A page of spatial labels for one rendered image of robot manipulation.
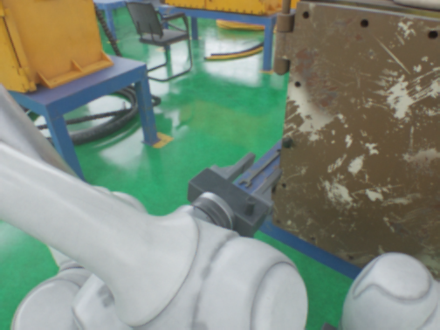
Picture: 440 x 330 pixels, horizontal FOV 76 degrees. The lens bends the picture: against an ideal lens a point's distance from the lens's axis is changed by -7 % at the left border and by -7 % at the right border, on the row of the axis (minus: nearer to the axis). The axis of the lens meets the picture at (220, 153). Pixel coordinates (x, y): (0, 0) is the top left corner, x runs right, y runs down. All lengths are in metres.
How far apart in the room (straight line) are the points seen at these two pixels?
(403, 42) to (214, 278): 0.45
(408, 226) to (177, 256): 0.55
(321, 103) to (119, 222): 0.47
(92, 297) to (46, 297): 0.15
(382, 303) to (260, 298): 0.25
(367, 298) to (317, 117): 0.34
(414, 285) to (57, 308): 0.47
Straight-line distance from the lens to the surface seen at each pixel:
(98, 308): 0.37
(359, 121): 0.60
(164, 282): 0.23
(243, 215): 0.47
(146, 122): 2.35
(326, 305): 1.53
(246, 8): 3.81
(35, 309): 0.52
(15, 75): 2.01
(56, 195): 0.24
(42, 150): 0.55
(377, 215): 0.70
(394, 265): 0.46
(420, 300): 0.45
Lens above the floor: 1.30
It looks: 35 degrees down
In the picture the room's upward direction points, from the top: 1 degrees counter-clockwise
